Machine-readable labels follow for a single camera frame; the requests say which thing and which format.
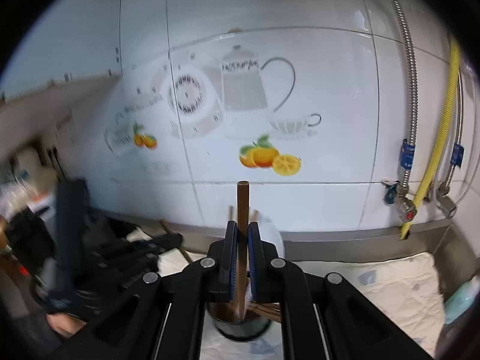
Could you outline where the white plastic rice spoon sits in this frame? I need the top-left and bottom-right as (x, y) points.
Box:
(247, 214), (287, 304)

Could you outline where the dark sleeved left forearm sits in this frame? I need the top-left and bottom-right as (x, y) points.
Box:
(13, 310), (64, 359)

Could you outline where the person left hand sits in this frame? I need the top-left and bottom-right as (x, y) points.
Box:
(46, 313), (86, 338)

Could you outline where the black utensil holder cup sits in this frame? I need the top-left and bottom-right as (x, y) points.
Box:
(206, 302), (272, 342)

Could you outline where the white quilted fish-print cloth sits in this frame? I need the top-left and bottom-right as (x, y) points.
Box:
(125, 227), (445, 360)

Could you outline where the teal soap pump bottle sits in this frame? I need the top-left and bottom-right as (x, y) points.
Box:
(445, 275), (480, 325)

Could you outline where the metal angle valve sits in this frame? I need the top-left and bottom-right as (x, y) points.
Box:
(435, 184), (457, 219)

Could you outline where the red-handled water valve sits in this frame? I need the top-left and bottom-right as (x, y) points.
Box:
(382, 180), (417, 223)

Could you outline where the left braided metal hose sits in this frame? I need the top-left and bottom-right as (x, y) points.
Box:
(374, 0), (421, 189)

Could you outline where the braided metal hose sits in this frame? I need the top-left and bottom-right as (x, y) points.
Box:
(374, 0), (421, 189)
(440, 74), (466, 192)

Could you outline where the right braided metal hose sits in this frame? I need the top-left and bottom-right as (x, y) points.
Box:
(440, 74), (466, 192)

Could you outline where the yellow gas hose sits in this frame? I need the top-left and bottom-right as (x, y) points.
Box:
(398, 35), (461, 241)

